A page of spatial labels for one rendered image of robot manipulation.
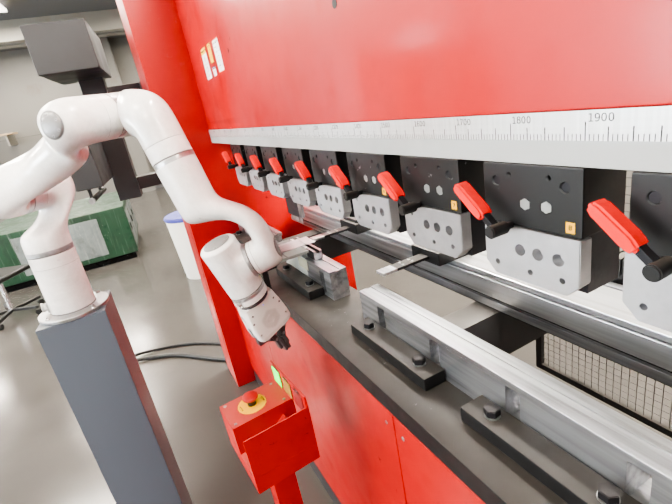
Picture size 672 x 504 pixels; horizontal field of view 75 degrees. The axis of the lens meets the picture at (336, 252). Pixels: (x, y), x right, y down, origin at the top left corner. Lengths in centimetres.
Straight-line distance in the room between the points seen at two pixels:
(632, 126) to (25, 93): 1190
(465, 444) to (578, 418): 19
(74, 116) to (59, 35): 135
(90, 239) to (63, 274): 442
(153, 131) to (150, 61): 128
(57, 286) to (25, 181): 31
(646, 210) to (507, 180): 17
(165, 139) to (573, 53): 73
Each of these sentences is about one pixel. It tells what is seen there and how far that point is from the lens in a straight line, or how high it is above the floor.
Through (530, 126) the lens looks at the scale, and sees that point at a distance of 60.
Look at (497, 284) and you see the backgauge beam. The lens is 114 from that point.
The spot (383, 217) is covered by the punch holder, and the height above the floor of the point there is 121.
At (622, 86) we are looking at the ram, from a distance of 53.
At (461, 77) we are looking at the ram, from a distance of 67.
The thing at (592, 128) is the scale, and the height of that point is 138.
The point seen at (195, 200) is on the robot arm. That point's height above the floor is 131.
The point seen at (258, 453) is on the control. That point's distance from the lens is 106.
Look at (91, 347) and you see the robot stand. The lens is 147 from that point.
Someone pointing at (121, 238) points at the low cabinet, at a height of 28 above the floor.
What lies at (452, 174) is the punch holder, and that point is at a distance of 71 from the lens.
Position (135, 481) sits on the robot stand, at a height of 40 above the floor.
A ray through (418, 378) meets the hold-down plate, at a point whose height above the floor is 90.
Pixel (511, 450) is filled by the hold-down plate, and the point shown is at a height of 90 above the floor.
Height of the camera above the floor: 147
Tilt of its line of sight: 20 degrees down
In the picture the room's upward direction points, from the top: 11 degrees counter-clockwise
